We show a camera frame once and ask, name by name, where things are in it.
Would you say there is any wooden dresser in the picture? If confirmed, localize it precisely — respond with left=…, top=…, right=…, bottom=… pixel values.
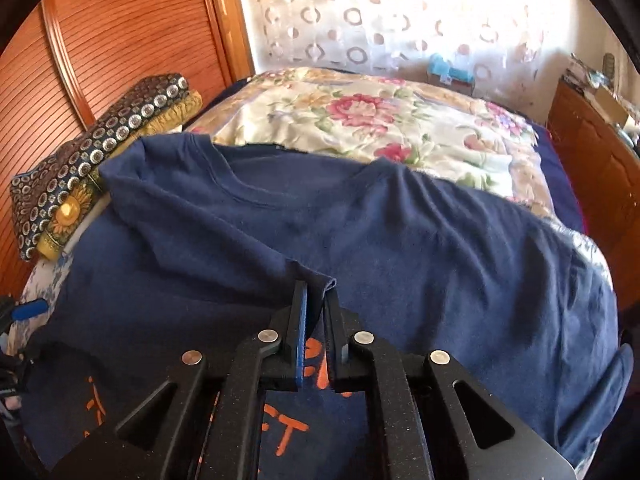
left=547, top=80, right=640, bottom=306

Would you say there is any pink floral quilt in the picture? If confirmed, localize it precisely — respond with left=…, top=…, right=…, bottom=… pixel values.
left=192, top=67, right=556, bottom=221

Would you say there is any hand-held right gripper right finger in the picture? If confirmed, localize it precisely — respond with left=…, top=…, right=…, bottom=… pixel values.
left=322, top=293, right=577, bottom=480

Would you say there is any cardboard box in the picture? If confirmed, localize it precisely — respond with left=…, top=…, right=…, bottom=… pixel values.
left=594, top=85, right=630, bottom=127

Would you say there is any turquoise box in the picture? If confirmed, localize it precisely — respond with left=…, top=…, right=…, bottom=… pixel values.
left=427, top=54, right=476, bottom=83

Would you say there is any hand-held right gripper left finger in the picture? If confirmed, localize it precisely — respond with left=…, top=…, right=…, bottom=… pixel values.
left=50, top=281, right=308, bottom=480

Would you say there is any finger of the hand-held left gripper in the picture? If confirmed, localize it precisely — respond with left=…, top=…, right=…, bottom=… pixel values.
left=0, top=296, right=48, bottom=323
left=0, top=345, right=35, bottom=426

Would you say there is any wooden louvred wardrobe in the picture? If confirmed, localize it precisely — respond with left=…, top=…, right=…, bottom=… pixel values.
left=0, top=0, right=256, bottom=296

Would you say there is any clutter of small items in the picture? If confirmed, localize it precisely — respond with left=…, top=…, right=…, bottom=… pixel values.
left=562, top=52, right=640, bottom=148

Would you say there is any white circle-patterned curtain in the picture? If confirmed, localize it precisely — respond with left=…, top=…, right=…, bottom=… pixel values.
left=232, top=0, right=566, bottom=86

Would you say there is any navy blue t-shirt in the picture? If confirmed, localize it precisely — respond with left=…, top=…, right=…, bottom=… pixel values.
left=22, top=132, right=633, bottom=480

